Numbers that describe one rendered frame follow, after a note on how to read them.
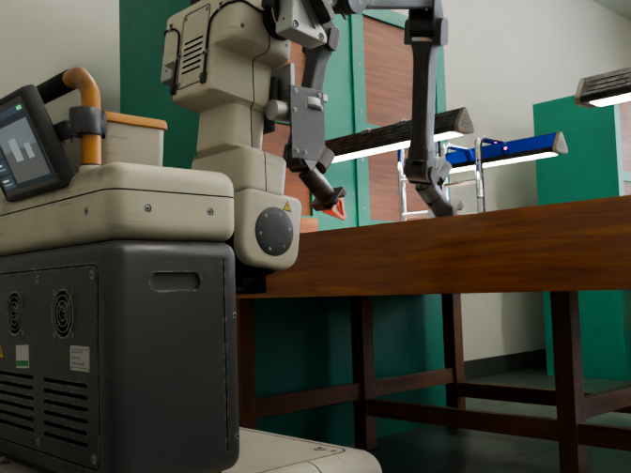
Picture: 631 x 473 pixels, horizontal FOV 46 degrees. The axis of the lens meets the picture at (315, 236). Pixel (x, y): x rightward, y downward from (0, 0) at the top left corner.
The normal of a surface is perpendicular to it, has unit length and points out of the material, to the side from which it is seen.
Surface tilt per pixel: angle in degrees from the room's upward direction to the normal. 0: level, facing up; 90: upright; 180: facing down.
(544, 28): 90
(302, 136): 90
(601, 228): 90
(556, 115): 90
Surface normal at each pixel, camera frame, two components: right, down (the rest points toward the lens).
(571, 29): 0.69, -0.07
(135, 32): -0.73, -0.03
